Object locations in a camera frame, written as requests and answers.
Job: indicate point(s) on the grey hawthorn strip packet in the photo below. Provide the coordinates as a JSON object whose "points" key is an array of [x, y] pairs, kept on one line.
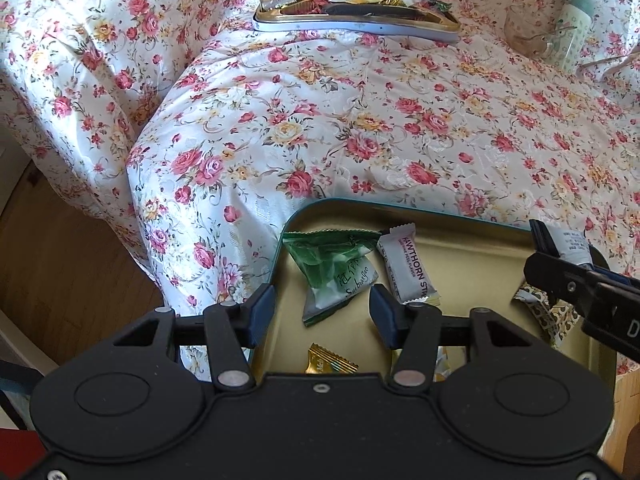
{"points": [[406, 273]]}

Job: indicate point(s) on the leopard pattern candy packet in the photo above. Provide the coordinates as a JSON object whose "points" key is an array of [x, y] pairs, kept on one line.
{"points": [[556, 320]]}

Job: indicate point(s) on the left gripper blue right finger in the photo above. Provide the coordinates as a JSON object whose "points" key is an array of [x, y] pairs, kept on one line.
{"points": [[388, 316]]}

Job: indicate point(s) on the thin metal stick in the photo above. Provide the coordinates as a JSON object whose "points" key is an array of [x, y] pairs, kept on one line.
{"points": [[625, 59]]}

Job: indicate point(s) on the white black text packet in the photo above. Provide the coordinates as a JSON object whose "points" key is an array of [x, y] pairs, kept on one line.
{"points": [[571, 246]]}

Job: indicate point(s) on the snack-filled tin lid tray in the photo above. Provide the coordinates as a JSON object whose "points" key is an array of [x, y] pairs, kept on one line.
{"points": [[427, 19]]}

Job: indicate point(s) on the mint green thermos bottle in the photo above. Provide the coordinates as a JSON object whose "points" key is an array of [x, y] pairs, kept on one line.
{"points": [[570, 33]]}

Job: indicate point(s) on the green Suibianguo packet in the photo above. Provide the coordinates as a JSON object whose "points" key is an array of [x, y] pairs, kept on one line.
{"points": [[336, 266]]}

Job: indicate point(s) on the yellow olive snack packet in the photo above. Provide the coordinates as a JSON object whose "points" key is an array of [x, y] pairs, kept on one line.
{"points": [[448, 359]]}

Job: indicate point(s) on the metal spoon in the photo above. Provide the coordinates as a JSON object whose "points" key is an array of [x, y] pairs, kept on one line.
{"points": [[548, 36]]}

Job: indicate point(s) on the gold foil candy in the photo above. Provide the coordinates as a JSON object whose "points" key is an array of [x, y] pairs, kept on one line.
{"points": [[323, 361]]}

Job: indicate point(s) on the floral sofa cover cloth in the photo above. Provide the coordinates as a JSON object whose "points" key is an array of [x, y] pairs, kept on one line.
{"points": [[195, 137]]}

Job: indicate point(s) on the clear glass cup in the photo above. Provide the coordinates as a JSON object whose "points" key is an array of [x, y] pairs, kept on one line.
{"points": [[516, 25]]}

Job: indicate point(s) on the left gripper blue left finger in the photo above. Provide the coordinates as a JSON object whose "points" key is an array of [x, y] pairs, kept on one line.
{"points": [[260, 308]]}

